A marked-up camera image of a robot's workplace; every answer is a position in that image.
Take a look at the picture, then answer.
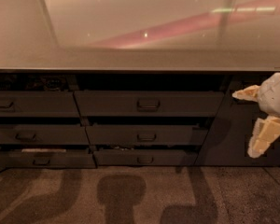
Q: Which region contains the grey drawer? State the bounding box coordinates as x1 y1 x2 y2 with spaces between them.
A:
93 149 198 166
86 125 208 146
0 125 89 145
0 91 78 118
0 149 96 169
74 91 224 117

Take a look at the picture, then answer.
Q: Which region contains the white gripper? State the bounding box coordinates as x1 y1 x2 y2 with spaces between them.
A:
232 73 280 159

